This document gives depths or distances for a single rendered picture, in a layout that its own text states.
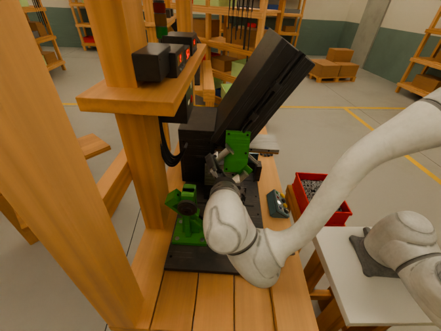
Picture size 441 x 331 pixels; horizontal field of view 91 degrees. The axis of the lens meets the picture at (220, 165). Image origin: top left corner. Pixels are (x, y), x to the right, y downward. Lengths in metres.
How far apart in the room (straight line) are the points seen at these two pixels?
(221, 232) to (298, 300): 0.56
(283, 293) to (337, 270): 0.27
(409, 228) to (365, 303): 0.32
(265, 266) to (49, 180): 0.47
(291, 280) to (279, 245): 0.41
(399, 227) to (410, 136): 0.52
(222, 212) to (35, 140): 0.34
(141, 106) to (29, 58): 0.28
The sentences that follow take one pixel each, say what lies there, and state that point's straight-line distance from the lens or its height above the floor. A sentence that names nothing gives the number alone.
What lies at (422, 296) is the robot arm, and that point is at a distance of 0.99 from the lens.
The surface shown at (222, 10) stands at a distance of 3.91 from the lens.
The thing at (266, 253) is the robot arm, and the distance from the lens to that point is 0.58.
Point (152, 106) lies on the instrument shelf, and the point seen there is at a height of 1.53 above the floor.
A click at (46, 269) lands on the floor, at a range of 2.34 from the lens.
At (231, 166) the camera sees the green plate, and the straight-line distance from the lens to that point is 1.06.
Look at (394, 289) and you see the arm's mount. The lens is 1.18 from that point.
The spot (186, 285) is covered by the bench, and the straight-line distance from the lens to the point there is 0.95.
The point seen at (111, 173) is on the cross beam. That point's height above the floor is 1.28.
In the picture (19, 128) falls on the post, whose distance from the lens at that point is 0.37.
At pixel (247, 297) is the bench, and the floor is 0.88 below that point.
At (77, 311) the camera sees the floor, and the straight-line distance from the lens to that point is 2.06.
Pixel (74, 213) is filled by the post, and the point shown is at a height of 1.44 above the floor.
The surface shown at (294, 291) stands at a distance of 0.97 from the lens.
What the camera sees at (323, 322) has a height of 0.51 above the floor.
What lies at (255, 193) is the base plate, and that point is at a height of 0.90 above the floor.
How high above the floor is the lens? 1.75
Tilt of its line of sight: 38 degrees down
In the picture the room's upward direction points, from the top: 3 degrees clockwise
